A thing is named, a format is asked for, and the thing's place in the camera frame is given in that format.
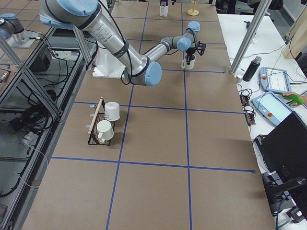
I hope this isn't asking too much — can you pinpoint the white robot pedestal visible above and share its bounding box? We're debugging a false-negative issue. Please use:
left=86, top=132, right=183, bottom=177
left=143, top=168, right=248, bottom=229
left=92, top=0, right=129, bottom=80

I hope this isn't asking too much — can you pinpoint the black wire mug rack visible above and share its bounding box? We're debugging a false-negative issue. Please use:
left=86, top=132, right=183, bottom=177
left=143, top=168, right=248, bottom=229
left=87, top=97, right=120, bottom=146

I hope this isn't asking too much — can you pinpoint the black water bottle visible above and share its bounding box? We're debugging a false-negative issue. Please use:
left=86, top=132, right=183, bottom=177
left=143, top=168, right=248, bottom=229
left=243, top=56, right=262, bottom=82

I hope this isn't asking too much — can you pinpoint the black monitor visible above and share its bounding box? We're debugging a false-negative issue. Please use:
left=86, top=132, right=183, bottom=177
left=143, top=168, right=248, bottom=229
left=255, top=112, right=307, bottom=216

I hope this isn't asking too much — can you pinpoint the teach pendant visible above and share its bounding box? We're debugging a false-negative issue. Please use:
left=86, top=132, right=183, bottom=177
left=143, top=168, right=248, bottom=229
left=259, top=67, right=291, bottom=94
left=252, top=92, right=303, bottom=127

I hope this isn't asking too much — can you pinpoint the wooden stand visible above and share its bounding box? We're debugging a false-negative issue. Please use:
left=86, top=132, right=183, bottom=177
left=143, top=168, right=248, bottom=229
left=187, top=0, right=199, bottom=16

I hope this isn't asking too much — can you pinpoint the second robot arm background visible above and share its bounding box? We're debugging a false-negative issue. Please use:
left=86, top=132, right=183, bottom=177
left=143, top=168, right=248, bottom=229
left=0, top=13, right=24, bottom=40

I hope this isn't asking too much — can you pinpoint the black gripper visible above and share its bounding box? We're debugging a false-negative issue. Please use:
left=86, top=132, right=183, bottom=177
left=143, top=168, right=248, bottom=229
left=186, top=47, right=195, bottom=65

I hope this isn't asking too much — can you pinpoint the hand in green glove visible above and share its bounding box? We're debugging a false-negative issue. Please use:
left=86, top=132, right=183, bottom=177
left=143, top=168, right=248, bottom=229
left=282, top=92, right=307, bottom=106

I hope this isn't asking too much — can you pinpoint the near teach pendant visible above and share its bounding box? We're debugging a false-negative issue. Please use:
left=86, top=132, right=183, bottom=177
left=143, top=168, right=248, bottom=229
left=252, top=92, right=303, bottom=127

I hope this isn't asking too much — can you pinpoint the white mug dark interior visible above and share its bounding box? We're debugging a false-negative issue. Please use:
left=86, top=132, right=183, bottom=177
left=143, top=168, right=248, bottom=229
left=181, top=54, right=196, bottom=70

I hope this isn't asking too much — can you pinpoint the far teach pendant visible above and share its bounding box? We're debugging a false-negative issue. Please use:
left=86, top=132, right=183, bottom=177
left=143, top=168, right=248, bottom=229
left=259, top=67, right=291, bottom=94

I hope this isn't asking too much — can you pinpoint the white mug rack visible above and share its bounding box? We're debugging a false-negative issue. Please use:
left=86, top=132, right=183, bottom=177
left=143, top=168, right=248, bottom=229
left=96, top=120, right=114, bottom=143
left=105, top=102, right=120, bottom=121

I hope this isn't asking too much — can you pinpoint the white mug front rack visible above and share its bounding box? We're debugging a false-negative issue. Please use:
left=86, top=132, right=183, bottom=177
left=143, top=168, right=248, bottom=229
left=96, top=120, right=114, bottom=143

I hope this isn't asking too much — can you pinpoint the black power strip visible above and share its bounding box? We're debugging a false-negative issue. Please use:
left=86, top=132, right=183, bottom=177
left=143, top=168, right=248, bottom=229
left=239, top=94, right=256, bottom=127

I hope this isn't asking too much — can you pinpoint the blue white milk carton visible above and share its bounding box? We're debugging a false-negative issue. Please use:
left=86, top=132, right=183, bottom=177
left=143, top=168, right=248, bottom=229
left=160, top=0, right=168, bottom=17

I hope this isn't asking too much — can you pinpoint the white mug rear rack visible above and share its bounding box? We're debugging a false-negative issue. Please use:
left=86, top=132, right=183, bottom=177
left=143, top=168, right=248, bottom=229
left=105, top=102, right=120, bottom=121

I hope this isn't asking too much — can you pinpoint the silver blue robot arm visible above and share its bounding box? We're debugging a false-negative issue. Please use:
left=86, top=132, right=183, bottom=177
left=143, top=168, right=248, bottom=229
left=39, top=0, right=206, bottom=86

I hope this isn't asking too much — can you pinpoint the aluminium frame post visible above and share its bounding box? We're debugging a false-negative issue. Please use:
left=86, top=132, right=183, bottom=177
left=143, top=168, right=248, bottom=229
left=229, top=0, right=272, bottom=76

